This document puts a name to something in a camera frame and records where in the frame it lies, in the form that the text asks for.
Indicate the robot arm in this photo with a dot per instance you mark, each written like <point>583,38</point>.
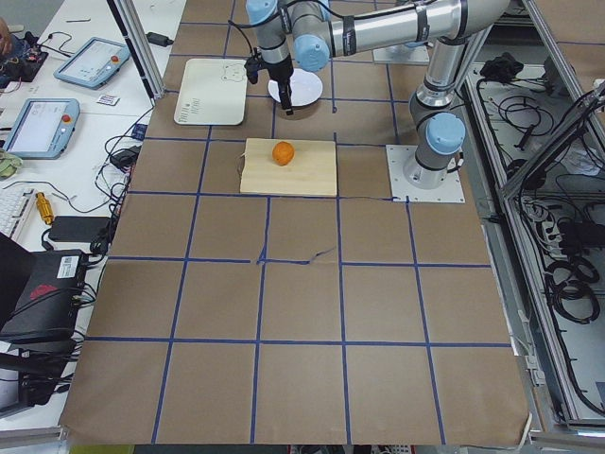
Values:
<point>456,29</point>
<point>286,33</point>

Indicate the brass cylinder tool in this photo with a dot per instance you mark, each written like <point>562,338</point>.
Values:
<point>44,208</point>

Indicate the black power adapter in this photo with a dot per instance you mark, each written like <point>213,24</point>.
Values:
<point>159,39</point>

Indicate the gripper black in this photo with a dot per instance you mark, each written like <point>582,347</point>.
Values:
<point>280,71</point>

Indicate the orange fruit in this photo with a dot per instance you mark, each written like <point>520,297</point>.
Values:
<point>283,153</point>

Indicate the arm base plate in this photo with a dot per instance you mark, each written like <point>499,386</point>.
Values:
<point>410,182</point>
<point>402,54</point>

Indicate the teach pendant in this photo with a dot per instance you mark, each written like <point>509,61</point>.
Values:
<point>43,128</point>
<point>94,64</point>

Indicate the black computer box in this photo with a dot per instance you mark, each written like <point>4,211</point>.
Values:
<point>38,292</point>

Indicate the white keyboard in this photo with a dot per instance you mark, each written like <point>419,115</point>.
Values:
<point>16,205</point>

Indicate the far teach pendant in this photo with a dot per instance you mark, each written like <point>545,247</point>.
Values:
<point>94,64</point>

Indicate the small printed card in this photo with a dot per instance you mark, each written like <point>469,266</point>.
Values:
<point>108,100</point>

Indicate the aluminium frame post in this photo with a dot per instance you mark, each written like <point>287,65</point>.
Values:
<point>127,19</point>

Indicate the near teach pendant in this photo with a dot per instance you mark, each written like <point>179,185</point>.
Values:
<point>43,128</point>

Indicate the white round plate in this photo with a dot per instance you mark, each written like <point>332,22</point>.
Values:
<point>306,88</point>

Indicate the bamboo cutting board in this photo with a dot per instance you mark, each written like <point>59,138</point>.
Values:
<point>311,172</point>

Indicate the cream bear tray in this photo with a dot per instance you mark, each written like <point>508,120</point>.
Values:
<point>212,93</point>

